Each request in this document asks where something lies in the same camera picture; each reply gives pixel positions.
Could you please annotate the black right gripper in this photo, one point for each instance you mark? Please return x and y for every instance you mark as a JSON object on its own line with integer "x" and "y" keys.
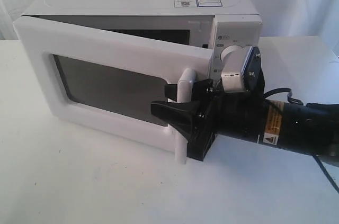
{"x": 239, "y": 116}

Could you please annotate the white microwave door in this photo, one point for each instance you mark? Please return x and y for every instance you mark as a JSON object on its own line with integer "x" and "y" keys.
{"x": 107, "y": 80}

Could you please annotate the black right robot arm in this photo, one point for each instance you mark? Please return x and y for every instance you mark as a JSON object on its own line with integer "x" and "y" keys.
{"x": 310, "y": 129}

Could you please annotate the upper white control knob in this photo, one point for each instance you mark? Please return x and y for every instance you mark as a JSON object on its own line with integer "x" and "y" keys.
{"x": 231, "y": 51}

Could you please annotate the blue white label sticker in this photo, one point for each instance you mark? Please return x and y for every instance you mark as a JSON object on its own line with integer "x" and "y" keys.
{"x": 197, "y": 3}

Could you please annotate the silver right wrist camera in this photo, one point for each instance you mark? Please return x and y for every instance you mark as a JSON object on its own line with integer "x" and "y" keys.
{"x": 241, "y": 75}

